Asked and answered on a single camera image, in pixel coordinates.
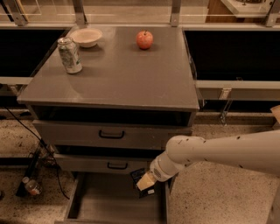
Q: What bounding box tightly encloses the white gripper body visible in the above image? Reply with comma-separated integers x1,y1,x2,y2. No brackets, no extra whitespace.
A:
150,152,185,182

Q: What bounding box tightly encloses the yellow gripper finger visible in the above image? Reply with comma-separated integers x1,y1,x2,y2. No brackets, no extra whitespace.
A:
136,171,157,191

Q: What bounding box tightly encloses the dark blue rxbar wrapper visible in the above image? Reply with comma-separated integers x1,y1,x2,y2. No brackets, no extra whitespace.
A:
130,168,155,198

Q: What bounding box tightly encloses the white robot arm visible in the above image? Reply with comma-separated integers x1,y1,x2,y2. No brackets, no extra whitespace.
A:
137,130,280,224

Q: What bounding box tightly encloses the grey bottom drawer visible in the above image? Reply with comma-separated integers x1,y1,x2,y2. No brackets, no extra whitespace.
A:
54,173,169,224

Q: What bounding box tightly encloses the grey drawer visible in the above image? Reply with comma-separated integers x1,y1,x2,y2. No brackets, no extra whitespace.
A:
55,154,154,174
33,120,192,150
54,173,169,224

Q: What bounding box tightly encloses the grey middle drawer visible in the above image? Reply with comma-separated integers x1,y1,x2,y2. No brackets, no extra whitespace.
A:
55,154,154,174

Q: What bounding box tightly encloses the grey top drawer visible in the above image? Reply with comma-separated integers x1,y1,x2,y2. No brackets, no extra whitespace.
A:
33,120,192,150

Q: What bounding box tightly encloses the grey drawer cabinet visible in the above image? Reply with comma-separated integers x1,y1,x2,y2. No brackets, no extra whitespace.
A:
17,25,200,193

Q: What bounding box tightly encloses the plastic bottle on floor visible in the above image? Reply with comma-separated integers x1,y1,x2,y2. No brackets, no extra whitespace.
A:
22,177,42,196

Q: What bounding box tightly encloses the black bar on floor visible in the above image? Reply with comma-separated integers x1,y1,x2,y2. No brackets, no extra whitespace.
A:
16,150,39,197

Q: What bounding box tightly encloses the red apple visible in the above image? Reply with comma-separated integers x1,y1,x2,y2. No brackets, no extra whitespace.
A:
136,31,153,50

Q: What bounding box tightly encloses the white bowl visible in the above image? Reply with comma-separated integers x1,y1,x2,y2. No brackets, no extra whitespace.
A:
70,28,102,48

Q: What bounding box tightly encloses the silver soda can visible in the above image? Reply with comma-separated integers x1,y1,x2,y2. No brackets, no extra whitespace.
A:
58,37,82,74

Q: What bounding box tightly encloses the black cable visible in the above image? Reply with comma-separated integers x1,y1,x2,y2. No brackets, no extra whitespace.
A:
3,106,71,200

